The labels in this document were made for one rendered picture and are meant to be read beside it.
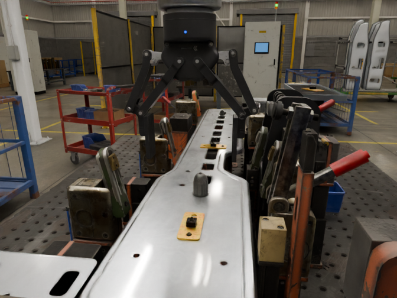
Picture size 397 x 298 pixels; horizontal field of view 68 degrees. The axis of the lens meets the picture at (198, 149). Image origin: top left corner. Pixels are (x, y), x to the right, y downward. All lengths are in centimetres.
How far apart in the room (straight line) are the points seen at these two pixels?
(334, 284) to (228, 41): 776
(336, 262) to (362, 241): 84
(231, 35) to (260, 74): 146
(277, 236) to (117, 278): 22
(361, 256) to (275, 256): 26
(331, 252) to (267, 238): 64
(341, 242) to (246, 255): 68
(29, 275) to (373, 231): 42
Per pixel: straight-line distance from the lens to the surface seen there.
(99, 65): 552
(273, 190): 51
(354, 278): 20
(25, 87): 497
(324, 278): 95
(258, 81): 760
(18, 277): 50
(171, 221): 55
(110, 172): 57
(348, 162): 49
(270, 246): 43
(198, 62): 43
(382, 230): 19
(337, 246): 109
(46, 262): 51
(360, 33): 975
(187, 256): 47
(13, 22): 496
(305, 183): 37
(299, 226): 40
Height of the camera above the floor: 129
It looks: 18 degrees down
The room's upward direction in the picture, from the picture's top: straight up
